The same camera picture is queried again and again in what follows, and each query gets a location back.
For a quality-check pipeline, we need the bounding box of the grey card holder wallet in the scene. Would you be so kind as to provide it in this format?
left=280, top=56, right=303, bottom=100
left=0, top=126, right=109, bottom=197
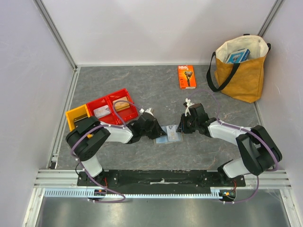
left=153, top=125, right=183, bottom=145

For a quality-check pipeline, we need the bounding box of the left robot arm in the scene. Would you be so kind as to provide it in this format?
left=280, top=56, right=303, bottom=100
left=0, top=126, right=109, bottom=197
left=65, top=112, right=167, bottom=186

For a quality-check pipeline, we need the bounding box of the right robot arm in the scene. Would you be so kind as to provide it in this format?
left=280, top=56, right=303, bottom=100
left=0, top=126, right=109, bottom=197
left=177, top=100, right=283, bottom=186

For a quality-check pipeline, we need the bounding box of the gold card in bin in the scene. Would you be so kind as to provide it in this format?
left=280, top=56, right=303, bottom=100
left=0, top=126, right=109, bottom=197
left=113, top=96, right=130, bottom=112

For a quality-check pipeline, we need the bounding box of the grey card in bin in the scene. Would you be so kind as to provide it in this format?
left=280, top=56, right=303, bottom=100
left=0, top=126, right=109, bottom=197
left=93, top=105, right=111, bottom=118

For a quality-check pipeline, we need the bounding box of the dark card in yellow bin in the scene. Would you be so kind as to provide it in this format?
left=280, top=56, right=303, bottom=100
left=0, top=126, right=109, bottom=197
left=73, top=115, right=88, bottom=127

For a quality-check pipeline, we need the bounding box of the red bin far right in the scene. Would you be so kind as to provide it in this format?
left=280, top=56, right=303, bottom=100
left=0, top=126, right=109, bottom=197
left=107, top=88, right=139, bottom=125

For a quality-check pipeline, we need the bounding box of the orange razor box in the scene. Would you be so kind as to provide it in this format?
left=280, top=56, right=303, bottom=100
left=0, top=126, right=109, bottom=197
left=178, top=65, right=196, bottom=89

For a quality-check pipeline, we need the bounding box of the tan tote bag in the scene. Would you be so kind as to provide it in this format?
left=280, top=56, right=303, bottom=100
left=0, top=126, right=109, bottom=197
left=206, top=34, right=271, bottom=103

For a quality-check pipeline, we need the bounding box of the blue razor box in bag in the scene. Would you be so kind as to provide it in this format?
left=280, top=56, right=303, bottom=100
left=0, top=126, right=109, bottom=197
left=225, top=48, right=250, bottom=64

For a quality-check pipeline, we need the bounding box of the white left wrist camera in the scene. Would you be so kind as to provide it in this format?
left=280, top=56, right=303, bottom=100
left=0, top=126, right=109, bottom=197
left=139, top=108, right=154, bottom=118

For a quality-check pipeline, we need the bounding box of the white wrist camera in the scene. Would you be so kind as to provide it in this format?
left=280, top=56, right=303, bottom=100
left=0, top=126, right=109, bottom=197
left=183, top=98, right=194, bottom=116
left=139, top=108, right=154, bottom=118

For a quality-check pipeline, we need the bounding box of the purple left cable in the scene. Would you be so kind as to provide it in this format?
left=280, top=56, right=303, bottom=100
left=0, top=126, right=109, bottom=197
left=71, top=100, right=145, bottom=204

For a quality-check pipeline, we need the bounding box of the purple cable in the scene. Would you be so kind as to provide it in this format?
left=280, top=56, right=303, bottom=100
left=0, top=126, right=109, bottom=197
left=71, top=100, right=145, bottom=204
left=189, top=89, right=280, bottom=204

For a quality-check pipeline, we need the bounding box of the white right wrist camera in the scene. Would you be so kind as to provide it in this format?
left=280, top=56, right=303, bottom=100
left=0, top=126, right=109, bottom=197
left=183, top=98, right=194, bottom=116

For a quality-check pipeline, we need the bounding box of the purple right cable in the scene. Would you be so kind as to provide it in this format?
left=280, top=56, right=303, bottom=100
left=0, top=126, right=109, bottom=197
left=189, top=89, right=280, bottom=204

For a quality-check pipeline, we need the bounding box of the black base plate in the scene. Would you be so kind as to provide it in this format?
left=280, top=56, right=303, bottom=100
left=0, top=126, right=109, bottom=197
left=77, top=169, right=246, bottom=195

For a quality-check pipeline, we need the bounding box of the white cable duct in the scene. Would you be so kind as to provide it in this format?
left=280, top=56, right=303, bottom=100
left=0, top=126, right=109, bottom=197
left=44, top=188, right=225, bottom=199

